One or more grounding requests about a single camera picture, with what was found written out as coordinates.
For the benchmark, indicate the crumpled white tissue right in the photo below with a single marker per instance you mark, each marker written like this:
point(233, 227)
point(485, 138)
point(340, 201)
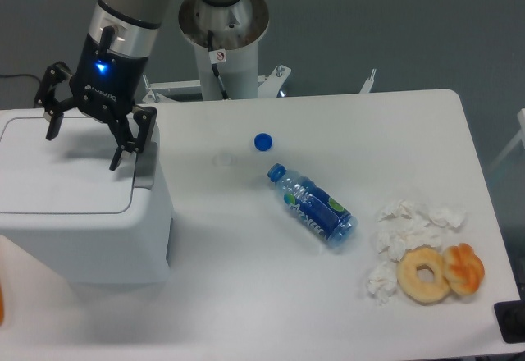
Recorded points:
point(447, 217)

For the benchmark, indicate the blue plastic water bottle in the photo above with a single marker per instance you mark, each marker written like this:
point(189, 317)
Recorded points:
point(314, 207)

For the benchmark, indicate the crumpled white tissue bottom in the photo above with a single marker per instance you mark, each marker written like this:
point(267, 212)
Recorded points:
point(382, 282)

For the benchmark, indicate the clear round lid on table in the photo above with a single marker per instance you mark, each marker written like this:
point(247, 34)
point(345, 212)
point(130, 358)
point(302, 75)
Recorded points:
point(224, 158)

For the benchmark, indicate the blue bottle cap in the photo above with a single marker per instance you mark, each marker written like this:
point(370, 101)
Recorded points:
point(263, 142)

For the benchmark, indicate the crumpled white tissue top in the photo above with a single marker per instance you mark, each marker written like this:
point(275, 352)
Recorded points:
point(400, 208)

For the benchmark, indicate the white metal base frame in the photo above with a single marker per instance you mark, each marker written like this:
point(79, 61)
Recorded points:
point(269, 86)

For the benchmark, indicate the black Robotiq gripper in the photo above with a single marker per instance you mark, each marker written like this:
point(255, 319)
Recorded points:
point(102, 88)

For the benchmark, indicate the crumpled white tissue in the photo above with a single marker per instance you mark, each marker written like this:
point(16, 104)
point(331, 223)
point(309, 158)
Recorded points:
point(382, 282)
point(397, 238)
point(400, 208)
point(447, 217)

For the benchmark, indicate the white trash can body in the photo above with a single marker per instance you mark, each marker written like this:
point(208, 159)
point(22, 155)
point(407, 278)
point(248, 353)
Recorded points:
point(128, 247)

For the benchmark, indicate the crumpled white tissue middle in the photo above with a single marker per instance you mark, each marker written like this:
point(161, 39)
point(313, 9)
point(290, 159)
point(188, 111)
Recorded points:
point(397, 238)

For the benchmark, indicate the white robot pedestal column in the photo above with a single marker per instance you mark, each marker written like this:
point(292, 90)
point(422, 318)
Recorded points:
point(225, 41)

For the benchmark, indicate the white frame at right edge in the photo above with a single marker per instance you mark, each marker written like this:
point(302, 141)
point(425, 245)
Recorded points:
point(512, 147)

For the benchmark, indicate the orange object at left edge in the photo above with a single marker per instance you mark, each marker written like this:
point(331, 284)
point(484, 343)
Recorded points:
point(2, 307)

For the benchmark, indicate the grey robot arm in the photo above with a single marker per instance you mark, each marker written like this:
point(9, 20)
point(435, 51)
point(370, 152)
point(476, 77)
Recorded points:
point(129, 28)

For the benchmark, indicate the orange glazed twisted bun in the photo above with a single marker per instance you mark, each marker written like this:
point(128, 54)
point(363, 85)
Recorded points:
point(463, 269)

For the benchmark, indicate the white trash can lid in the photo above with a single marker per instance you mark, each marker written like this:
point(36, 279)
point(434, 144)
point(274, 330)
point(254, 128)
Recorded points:
point(69, 174)

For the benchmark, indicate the plain ring donut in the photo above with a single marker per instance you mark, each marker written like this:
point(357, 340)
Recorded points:
point(420, 274)

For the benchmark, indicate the black device at table edge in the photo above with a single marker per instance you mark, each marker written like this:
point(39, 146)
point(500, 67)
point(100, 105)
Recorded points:
point(510, 318)

